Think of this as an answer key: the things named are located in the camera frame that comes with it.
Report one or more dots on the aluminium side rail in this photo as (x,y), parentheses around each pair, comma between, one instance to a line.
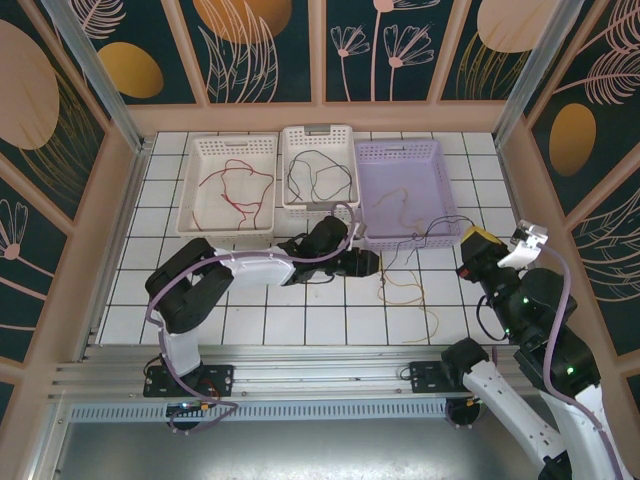
(117,240)
(529,240)

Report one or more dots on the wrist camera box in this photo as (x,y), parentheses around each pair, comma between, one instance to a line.
(525,245)
(359,231)

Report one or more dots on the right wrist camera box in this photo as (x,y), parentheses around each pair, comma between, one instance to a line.
(525,245)

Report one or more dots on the white perforated plastic basket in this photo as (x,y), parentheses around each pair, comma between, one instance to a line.
(210,215)

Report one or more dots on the grey metal sheet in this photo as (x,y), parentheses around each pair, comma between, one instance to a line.
(320,455)

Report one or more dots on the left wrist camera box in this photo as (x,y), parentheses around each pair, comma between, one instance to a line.
(359,231)

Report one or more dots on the aluminium frame rail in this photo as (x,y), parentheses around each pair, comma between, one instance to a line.
(320,370)

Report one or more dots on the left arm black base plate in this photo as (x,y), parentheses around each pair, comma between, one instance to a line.
(220,380)

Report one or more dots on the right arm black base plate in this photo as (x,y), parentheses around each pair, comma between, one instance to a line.
(425,377)

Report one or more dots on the purple perforated plastic basket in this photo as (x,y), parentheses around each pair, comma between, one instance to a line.
(430,175)

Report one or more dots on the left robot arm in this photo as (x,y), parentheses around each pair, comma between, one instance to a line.
(250,265)

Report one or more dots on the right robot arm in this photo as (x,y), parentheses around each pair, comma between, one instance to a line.
(500,395)

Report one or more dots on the aluminium corner post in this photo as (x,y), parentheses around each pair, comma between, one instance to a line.
(537,65)
(99,75)

